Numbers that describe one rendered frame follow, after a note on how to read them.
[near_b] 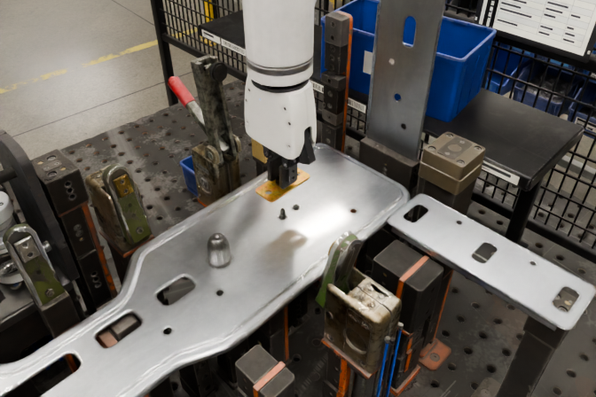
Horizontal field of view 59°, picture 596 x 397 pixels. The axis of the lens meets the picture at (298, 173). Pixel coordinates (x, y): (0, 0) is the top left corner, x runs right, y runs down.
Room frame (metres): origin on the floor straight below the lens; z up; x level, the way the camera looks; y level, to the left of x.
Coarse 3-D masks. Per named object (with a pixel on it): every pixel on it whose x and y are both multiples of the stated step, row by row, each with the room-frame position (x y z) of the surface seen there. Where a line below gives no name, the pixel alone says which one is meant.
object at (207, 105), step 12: (192, 60) 0.71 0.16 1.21; (204, 60) 0.72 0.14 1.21; (216, 60) 0.72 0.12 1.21; (192, 72) 0.71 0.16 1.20; (204, 72) 0.71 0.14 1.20; (216, 72) 0.69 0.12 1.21; (204, 84) 0.70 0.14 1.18; (216, 84) 0.72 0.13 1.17; (204, 96) 0.70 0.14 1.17; (216, 96) 0.72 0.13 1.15; (204, 108) 0.70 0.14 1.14; (216, 108) 0.71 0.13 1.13; (204, 120) 0.70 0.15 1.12; (216, 120) 0.71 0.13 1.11; (228, 120) 0.71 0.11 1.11; (216, 132) 0.69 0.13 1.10; (228, 132) 0.71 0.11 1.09; (216, 144) 0.69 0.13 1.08
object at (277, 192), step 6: (300, 174) 0.63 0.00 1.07; (306, 174) 0.63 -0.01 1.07; (276, 180) 0.60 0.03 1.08; (300, 180) 0.61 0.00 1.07; (306, 180) 0.61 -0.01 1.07; (264, 186) 0.60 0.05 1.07; (270, 186) 0.60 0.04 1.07; (276, 186) 0.60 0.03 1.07; (288, 186) 0.60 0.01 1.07; (294, 186) 0.60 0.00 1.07; (258, 192) 0.58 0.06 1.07; (264, 192) 0.58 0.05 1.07; (276, 192) 0.58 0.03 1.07; (282, 192) 0.58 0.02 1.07; (270, 198) 0.57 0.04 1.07; (276, 198) 0.57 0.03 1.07
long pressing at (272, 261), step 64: (320, 192) 0.66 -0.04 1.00; (384, 192) 0.66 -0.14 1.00; (192, 256) 0.52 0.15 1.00; (256, 256) 0.52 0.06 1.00; (320, 256) 0.52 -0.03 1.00; (192, 320) 0.41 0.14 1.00; (256, 320) 0.41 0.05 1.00; (0, 384) 0.32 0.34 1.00; (64, 384) 0.32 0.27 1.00; (128, 384) 0.32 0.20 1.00
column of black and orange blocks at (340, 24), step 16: (336, 16) 0.93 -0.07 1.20; (336, 32) 0.91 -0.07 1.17; (352, 32) 0.93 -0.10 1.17; (336, 48) 0.91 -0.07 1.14; (336, 64) 0.91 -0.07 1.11; (336, 80) 0.91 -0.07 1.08; (336, 96) 0.91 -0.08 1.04; (336, 112) 0.91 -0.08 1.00; (336, 128) 0.91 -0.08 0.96; (336, 144) 0.91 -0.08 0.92
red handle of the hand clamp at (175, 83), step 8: (176, 80) 0.78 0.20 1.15; (176, 88) 0.77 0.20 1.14; (184, 88) 0.77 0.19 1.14; (176, 96) 0.76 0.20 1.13; (184, 96) 0.76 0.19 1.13; (184, 104) 0.75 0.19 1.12; (192, 104) 0.75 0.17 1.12; (192, 112) 0.74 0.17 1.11; (200, 112) 0.74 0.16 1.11; (200, 120) 0.73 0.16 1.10; (224, 144) 0.70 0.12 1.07; (224, 152) 0.70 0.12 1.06
